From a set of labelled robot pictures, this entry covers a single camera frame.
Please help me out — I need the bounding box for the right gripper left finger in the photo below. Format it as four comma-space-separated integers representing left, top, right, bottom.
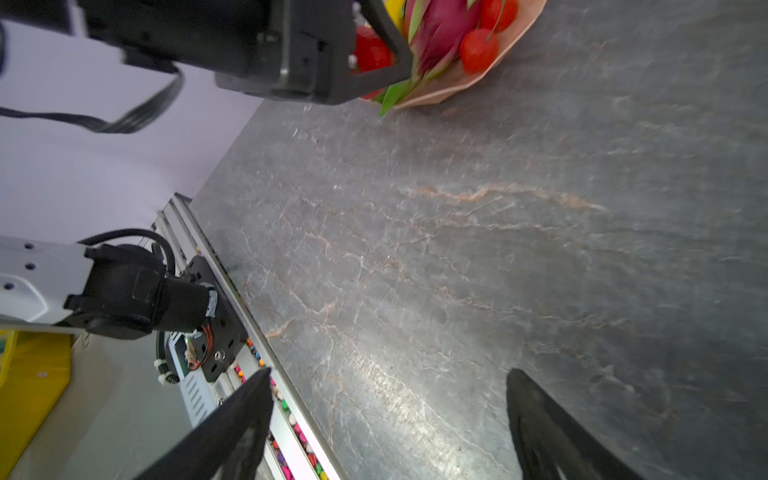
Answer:
138, 368, 274, 479

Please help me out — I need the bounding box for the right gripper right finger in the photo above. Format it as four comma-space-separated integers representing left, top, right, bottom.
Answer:
506, 369, 640, 479

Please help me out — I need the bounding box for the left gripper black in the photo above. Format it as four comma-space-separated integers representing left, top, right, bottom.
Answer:
1, 1, 412, 105

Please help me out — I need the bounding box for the fake red strawberry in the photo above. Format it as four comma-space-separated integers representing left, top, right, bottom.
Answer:
354, 26, 394, 74

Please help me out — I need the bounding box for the fake yellow melon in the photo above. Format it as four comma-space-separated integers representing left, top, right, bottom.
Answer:
384, 0, 406, 33

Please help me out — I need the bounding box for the fake pink dragon fruit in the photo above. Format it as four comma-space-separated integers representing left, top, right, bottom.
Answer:
380, 0, 481, 116

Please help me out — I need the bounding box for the fake red cherry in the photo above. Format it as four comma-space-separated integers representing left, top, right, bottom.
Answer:
479, 0, 519, 33
460, 29, 499, 75

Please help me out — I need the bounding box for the fake red cherry front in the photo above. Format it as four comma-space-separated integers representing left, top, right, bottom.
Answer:
460, 29, 499, 75

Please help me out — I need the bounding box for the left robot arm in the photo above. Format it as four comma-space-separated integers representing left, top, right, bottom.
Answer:
1, 1, 412, 339

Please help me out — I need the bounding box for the white vented cover strip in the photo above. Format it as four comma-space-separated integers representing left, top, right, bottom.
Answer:
165, 333, 219, 428

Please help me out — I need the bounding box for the yellow bin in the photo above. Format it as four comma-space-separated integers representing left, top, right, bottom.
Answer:
1, 331, 72, 479

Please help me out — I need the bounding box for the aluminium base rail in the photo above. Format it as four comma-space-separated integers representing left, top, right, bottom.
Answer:
153, 194, 346, 479

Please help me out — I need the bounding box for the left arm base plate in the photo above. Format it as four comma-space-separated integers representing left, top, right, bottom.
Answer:
184, 255, 247, 383

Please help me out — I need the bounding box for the black ribbed cable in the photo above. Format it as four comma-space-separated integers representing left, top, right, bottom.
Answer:
0, 62, 186, 136

